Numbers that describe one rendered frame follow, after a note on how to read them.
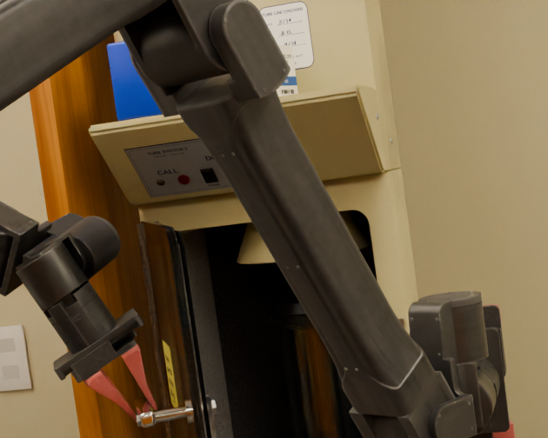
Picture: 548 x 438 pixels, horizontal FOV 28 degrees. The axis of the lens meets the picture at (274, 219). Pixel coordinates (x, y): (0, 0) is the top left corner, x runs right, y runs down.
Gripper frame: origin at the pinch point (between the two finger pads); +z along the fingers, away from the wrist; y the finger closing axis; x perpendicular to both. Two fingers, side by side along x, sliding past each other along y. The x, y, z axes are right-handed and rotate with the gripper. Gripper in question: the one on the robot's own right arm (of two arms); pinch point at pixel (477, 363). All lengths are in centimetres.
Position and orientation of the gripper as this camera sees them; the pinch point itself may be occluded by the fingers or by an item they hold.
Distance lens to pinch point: 118.9
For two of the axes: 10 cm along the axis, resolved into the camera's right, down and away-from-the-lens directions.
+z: 2.6, -0.7, 9.6
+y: -1.2, -9.9, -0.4
